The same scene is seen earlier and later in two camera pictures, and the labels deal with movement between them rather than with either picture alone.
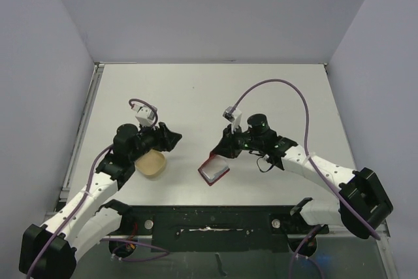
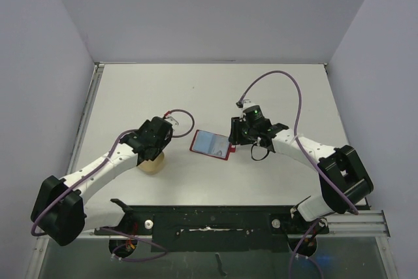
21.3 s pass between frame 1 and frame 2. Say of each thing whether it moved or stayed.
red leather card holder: moved
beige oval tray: stayed
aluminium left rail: stayed
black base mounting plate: stayed
